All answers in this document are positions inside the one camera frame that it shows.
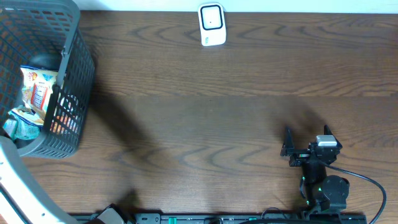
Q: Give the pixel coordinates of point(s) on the yellow snack chip bag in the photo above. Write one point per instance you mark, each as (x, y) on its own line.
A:
(38, 88)

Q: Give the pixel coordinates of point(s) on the white barcode scanner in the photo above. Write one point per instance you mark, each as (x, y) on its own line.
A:
(212, 24)

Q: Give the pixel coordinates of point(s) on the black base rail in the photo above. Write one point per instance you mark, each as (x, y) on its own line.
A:
(156, 218)

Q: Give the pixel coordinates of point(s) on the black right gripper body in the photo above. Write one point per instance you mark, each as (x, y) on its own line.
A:
(300, 158)

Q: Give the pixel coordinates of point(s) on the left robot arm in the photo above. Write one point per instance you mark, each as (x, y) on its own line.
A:
(23, 200)

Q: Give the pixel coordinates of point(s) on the mint green wipes pack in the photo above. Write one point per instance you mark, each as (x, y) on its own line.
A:
(27, 115)

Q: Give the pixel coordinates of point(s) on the teal tissue pack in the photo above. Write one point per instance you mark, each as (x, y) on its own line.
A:
(18, 129)

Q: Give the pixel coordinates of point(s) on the grey plastic mesh basket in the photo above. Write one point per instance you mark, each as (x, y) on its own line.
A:
(45, 34)

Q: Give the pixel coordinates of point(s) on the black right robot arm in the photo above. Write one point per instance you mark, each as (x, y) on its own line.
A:
(324, 193)

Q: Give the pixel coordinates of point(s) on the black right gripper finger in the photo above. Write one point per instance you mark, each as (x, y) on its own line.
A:
(288, 144)
(327, 131)

